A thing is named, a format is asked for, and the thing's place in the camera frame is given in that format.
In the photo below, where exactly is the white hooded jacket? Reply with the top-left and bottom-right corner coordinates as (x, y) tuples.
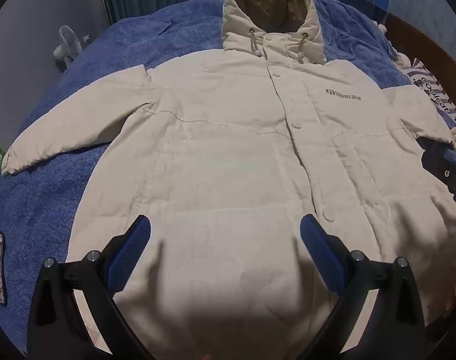
(2, 0), (456, 360)

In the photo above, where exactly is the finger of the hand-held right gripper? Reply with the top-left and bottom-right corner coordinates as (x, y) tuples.
(421, 139), (456, 211)

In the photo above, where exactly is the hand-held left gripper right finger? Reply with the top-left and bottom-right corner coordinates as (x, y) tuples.
(299, 214), (426, 360)

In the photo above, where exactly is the blue fleece blanket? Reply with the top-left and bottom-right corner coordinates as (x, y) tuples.
(0, 0), (420, 349)

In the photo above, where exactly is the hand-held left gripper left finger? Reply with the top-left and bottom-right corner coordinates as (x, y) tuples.
(27, 215), (151, 360)

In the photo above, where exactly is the white standing fan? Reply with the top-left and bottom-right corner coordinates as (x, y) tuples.
(52, 25), (91, 69)

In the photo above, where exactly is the wooden headboard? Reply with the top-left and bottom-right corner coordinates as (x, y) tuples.
(385, 12), (456, 94)

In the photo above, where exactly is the striped pillow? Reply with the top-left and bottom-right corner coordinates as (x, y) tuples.
(402, 58), (456, 130)

